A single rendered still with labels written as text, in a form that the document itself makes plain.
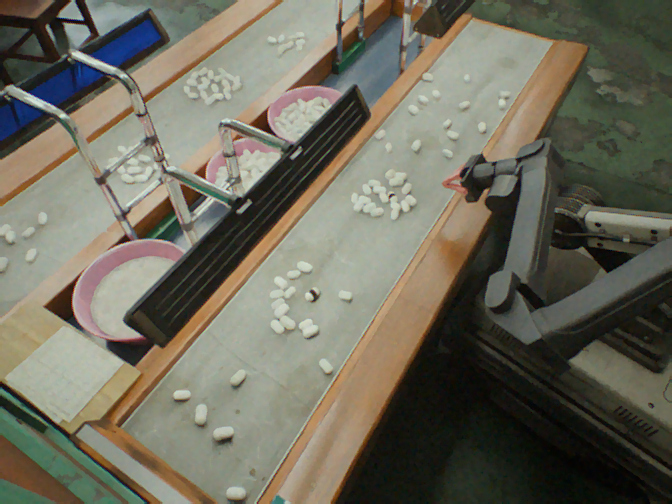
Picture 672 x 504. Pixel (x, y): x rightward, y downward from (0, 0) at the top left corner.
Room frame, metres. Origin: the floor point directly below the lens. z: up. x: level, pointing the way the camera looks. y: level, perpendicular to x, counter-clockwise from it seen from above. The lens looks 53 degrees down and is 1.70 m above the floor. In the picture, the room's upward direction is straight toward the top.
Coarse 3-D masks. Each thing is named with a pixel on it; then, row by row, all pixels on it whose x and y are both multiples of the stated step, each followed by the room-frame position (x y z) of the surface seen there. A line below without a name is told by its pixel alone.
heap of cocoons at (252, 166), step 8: (248, 152) 1.07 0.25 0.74; (256, 152) 1.07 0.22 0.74; (272, 152) 1.07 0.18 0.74; (280, 152) 1.07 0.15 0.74; (240, 160) 1.05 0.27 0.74; (248, 160) 1.05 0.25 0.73; (256, 160) 1.05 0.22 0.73; (264, 160) 1.04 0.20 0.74; (272, 160) 1.04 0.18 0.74; (224, 168) 1.01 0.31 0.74; (240, 168) 1.02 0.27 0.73; (248, 168) 1.01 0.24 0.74; (256, 168) 1.02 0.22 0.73; (264, 168) 1.01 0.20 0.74; (216, 176) 0.98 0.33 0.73; (224, 176) 0.98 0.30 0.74; (248, 176) 0.99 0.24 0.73; (256, 176) 0.98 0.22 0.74; (216, 184) 0.95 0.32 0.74; (248, 184) 0.95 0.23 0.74
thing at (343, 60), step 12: (336, 0) 1.57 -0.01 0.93; (360, 0) 1.69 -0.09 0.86; (336, 12) 1.57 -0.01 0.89; (360, 12) 1.69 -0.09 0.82; (336, 24) 1.57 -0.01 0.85; (360, 24) 1.69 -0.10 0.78; (336, 36) 1.57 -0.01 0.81; (360, 36) 1.69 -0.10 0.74; (336, 48) 1.57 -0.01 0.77; (348, 48) 1.65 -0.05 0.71; (360, 48) 1.68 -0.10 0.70; (336, 60) 1.57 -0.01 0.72; (348, 60) 1.61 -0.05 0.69; (336, 72) 1.55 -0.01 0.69
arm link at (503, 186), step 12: (528, 144) 0.76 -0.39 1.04; (540, 144) 0.73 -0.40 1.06; (516, 156) 0.74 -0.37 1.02; (528, 156) 0.73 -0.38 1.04; (504, 180) 0.71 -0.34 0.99; (516, 180) 0.69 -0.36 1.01; (492, 192) 0.68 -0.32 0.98; (504, 192) 0.68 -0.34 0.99; (516, 192) 0.67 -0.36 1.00; (492, 204) 0.68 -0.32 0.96; (504, 204) 0.66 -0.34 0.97; (516, 204) 0.65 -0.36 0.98
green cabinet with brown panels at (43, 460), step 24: (0, 408) 0.17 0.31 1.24; (24, 408) 0.28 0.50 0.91; (0, 432) 0.13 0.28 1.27; (24, 432) 0.13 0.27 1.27; (48, 432) 0.25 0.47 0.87; (0, 456) 0.09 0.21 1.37; (24, 456) 0.11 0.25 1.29; (48, 456) 0.11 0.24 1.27; (72, 456) 0.22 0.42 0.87; (0, 480) 0.04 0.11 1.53; (24, 480) 0.07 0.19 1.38; (48, 480) 0.09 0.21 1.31; (72, 480) 0.10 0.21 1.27; (96, 480) 0.16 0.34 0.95
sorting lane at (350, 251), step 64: (448, 64) 1.51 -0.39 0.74; (512, 64) 1.50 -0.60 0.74; (384, 128) 1.18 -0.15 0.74; (448, 128) 1.18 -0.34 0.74; (448, 192) 0.91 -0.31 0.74; (320, 256) 0.70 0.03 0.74; (384, 256) 0.70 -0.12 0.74; (256, 320) 0.53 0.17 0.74; (320, 320) 0.53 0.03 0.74; (192, 384) 0.38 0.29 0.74; (256, 384) 0.38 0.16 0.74; (320, 384) 0.38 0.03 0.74; (192, 448) 0.26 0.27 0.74; (256, 448) 0.26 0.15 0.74
